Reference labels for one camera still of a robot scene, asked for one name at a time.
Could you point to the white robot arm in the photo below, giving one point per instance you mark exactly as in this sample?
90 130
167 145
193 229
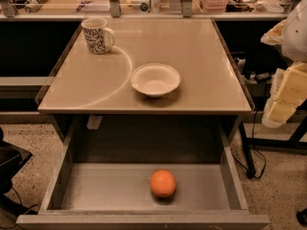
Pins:
294 44

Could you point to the black table leg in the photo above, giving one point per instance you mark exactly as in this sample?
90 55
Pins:
246 150

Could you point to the open grey drawer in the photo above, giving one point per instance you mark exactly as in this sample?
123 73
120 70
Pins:
102 179

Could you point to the black chair base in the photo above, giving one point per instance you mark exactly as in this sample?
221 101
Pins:
12 159

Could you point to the black patterned white mug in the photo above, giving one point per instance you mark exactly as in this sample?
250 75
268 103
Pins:
98 36

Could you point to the white paper bowl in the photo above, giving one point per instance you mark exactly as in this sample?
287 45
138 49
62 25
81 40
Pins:
155 79

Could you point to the grey cabinet with counter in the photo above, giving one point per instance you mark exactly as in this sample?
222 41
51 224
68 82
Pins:
172 66

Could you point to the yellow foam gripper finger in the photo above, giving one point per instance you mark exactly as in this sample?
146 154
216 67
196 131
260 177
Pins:
274 35
288 92

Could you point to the black power adapter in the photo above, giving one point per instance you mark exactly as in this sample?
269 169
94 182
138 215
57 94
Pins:
263 77

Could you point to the black coil spring tool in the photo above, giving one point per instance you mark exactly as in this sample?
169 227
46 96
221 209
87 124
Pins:
35 5

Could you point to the orange fruit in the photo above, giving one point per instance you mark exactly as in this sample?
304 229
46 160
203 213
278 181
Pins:
163 183

